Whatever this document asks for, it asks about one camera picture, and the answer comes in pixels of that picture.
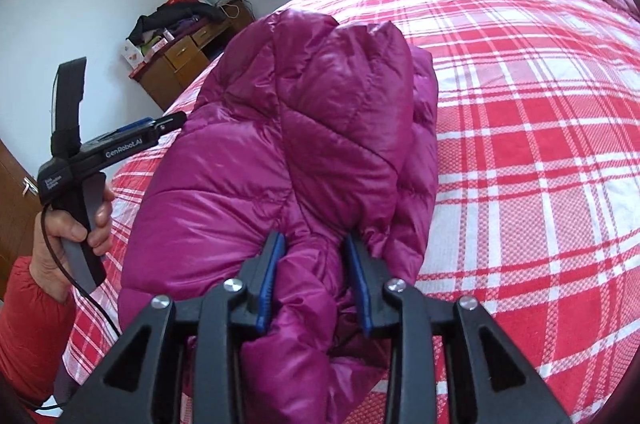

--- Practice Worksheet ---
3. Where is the red left sleeve forearm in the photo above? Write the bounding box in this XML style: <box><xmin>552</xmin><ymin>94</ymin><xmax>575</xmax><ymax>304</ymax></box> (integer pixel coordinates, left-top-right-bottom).
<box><xmin>1</xmin><ymin>256</ymin><xmax>76</xmax><ymax>423</ymax></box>

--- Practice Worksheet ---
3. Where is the magenta puffer jacket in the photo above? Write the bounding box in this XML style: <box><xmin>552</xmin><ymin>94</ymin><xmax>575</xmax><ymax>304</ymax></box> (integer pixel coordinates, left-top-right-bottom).
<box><xmin>118</xmin><ymin>9</ymin><xmax>438</xmax><ymax>423</ymax></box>

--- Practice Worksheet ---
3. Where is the wooden desk cabinet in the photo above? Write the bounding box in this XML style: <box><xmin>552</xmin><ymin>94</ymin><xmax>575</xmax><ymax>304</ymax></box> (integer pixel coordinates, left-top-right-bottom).
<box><xmin>130</xmin><ymin>0</ymin><xmax>255</xmax><ymax>111</ymax></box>

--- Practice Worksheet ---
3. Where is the silver door handle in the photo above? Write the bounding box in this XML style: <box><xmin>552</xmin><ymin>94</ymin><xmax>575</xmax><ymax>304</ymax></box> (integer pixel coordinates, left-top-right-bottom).
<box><xmin>22</xmin><ymin>176</ymin><xmax>39</xmax><ymax>196</ymax></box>

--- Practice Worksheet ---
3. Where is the left hand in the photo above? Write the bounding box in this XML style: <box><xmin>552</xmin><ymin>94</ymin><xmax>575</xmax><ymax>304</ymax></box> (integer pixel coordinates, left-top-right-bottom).
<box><xmin>29</xmin><ymin>184</ymin><xmax>115</xmax><ymax>305</ymax></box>

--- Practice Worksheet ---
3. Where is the black garment on desk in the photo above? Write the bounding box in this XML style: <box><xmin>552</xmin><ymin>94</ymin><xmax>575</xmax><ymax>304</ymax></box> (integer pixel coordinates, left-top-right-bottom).
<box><xmin>127</xmin><ymin>0</ymin><xmax>226</xmax><ymax>46</ymax></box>

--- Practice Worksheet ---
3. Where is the red plaid bed sheet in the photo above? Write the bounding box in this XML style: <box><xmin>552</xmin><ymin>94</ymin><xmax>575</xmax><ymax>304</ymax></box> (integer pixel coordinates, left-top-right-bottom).
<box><xmin>62</xmin><ymin>0</ymin><xmax>640</xmax><ymax>424</ymax></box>

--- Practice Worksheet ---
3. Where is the brown wooden door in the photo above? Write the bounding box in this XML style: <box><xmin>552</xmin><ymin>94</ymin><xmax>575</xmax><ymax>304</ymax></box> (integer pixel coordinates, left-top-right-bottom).
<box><xmin>0</xmin><ymin>142</ymin><xmax>41</xmax><ymax>300</ymax></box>

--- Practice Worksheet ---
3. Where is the white box on desk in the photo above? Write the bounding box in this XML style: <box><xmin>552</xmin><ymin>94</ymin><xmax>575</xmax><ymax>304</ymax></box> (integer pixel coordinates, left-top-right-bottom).
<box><xmin>120</xmin><ymin>40</ymin><xmax>144</xmax><ymax>70</ymax></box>

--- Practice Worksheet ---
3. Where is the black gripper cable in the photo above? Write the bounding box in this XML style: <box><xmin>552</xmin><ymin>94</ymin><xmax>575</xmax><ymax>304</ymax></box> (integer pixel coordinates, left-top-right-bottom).
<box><xmin>19</xmin><ymin>201</ymin><xmax>123</xmax><ymax>412</ymax></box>

